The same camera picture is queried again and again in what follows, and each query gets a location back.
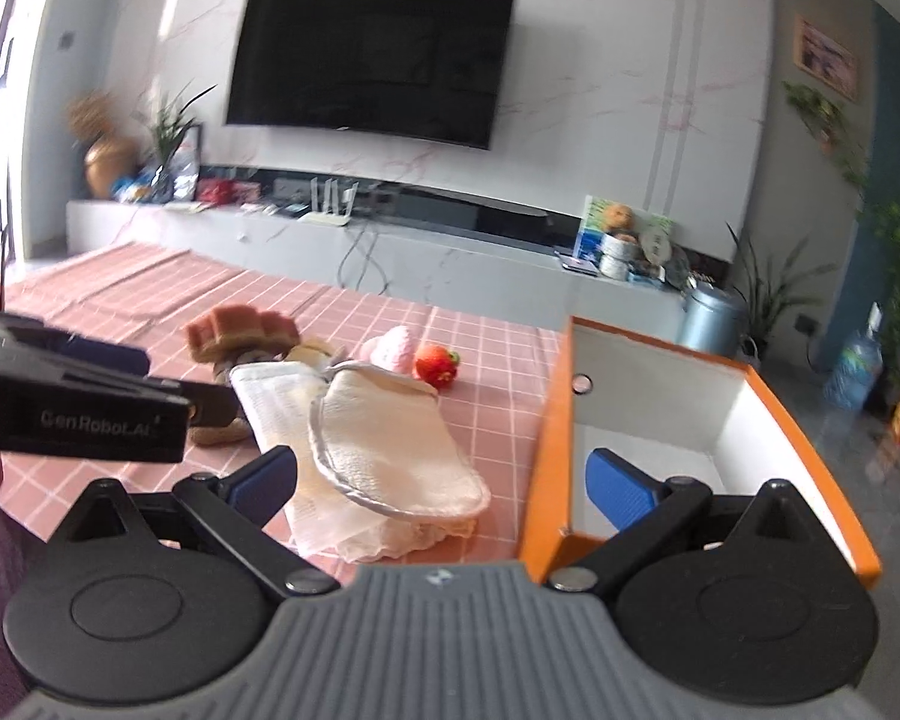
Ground white lace cloth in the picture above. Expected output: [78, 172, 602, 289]
[230, 362, 479, 562]

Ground cream fluffy cloth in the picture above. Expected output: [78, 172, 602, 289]
[308, 362, 491, 523]

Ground brown plush toy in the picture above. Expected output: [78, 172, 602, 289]
[188, 340, 347, 449]

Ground brown sponge block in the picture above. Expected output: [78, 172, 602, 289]
[185, 304, 301, 364]

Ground orange white storage box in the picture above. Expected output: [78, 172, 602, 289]
[517, 317, 883, 587]

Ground pink checkered tablecloth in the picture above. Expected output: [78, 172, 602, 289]
[0, 241, 566, 568]

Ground pink white knitted item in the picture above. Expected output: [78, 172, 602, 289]
[354, 325, 416, 376]

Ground grey metal trash bin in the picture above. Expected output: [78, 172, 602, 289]
[676, 281, 746, 358]

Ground red gift box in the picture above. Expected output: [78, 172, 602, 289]
[196, 177, 261, 206]

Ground white wifi router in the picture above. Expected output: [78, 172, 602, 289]
[301, 177, 359, 227]

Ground red strawberry toy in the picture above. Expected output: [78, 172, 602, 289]
[413, 343, 460, 392]

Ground blue water bottle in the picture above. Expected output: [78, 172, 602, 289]
[823, 302, 883, 411]

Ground golden vase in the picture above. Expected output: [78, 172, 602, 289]
[84, 133, 139, 199]

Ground floor potted plant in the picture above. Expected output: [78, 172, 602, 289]
[727, 226, 837, 366]

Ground white marble tv cabinet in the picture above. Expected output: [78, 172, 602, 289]
[66, 200, 683, 341]

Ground white ceramic jars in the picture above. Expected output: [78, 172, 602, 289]
[600, 231, 642, 281]

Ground potted grass plant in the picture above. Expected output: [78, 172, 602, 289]
[137, 85, 215, 203]

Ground green picture book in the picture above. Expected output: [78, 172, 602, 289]
[572, 195, 674, 266]

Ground hanging vine plant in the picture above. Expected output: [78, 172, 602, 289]
[782, 82, 868, 195]

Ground black router cables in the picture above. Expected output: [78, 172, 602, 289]
[334, 219, 392, 295]

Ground black wall television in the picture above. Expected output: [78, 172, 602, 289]
[226, 0, 517, 149]

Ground framed wall picture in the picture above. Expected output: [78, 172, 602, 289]
[793, 15, 859, 101]

